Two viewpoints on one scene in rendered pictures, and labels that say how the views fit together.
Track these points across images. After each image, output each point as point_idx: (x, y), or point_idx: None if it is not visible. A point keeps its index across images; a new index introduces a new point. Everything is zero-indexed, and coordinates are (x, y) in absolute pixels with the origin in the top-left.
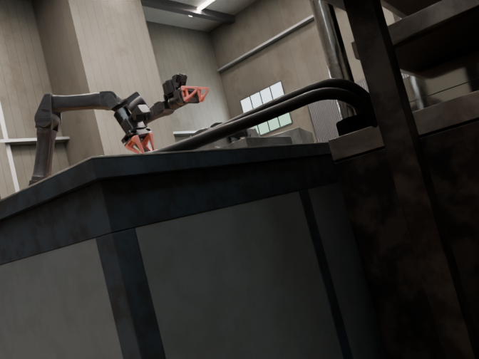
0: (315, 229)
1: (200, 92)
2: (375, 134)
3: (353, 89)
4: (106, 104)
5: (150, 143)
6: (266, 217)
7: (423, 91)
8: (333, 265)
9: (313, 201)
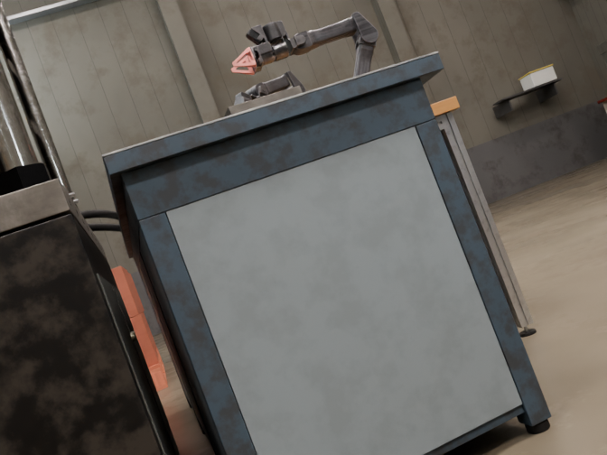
0: (150, 294)
1: (248, 56)
2: None
3: None
4: None
5: (357, 58)
6: (144, 279)
7: None
8: (162, 323)
9: (144, 275)
